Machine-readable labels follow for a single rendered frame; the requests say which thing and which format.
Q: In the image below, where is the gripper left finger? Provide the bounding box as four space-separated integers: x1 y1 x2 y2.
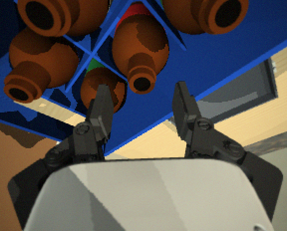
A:
7 84 114 231

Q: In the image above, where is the grey shallow tray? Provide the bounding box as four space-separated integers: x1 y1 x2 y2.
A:
197 57 279 124

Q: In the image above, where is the dark blue crate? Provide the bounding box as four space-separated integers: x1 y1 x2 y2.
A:
0 0 282 156

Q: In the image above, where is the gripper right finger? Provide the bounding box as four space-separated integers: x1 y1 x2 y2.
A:
171 81 283 222

